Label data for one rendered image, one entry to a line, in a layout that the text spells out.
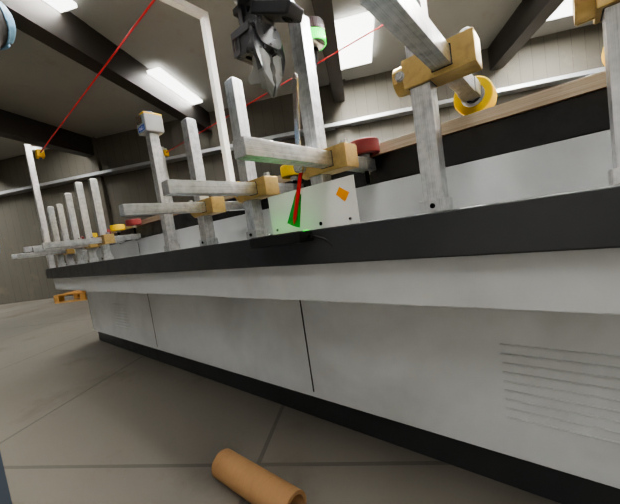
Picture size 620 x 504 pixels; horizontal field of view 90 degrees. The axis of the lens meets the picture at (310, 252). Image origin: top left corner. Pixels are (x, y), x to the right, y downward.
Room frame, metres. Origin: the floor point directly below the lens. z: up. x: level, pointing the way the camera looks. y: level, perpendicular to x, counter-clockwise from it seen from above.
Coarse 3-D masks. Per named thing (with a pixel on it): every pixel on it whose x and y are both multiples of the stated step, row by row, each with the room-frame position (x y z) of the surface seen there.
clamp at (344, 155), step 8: (336, 144) 0.66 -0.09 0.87; (344, 144) 0.65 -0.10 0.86; (352, 144) 0.67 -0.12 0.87; (336, 152) 0.66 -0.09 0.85; (344, 152) 0.65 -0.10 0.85; (352, 152) 0.67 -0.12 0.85; (336, 160) 0.66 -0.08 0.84; (344, 160) 0.65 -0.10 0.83; (352, 160) 0.67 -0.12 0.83; (312, 168) 0.71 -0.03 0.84; (320, 168) 0.69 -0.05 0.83; (328, 168) 0.68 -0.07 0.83; (336, 168) 0.67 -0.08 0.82; (344, 168) 0.67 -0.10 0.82; (352, 168) 0.69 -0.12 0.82; (304, 176) 0.73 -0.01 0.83; (312, 176) 0.71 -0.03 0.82
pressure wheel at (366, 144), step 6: (360, 138) 0.78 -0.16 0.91; (366, 138) 0.77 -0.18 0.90; (372, 138) 0.78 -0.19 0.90; (360, 144) 0.78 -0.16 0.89; (366, 144) 0.77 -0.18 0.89; (372, 144) 0.78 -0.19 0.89; (378, 144) 0.79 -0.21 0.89; (360, 150) 0.78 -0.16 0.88; (366, 150) 0.77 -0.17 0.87; (372, 150) 0.78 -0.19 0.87; (378, 150) 0.79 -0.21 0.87; (360, 156) 0.81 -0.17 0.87; (366, 156) 0.80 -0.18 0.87; (366, 174) 0.81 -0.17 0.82; (366, 180) 0.81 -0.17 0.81
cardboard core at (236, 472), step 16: (224, 464) 0.84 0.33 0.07; (240, 464) 0.82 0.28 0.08; (256, 464) 0.83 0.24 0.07; (224, 480) 0.82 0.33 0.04; (240, 480) 0.78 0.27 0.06; (256, 480) 0.76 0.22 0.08; (272, 480) 0.75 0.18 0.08; (256, 496) 0.73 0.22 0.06; (272, 496) 0.71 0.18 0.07; (288, 496) 0.70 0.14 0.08; (304, 496) 0.73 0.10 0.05
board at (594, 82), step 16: (576, 80) 0.58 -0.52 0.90; (592, 80) 0.56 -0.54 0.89; (528, 96) 0.62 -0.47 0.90; (544, 96) 0.61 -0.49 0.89; (560, 96) 0.59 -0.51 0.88; (576, 96) 0.58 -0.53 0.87; (480, 112) 0.68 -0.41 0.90; (496, 112) 0.66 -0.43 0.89; (512, 112) 0.64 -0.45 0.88; (448, 128) 0.72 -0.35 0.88; (464, 128) 0.70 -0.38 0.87; (384, 144) 0.82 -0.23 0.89; (400, 144) 0.79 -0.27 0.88; (144, 224) 1.80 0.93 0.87
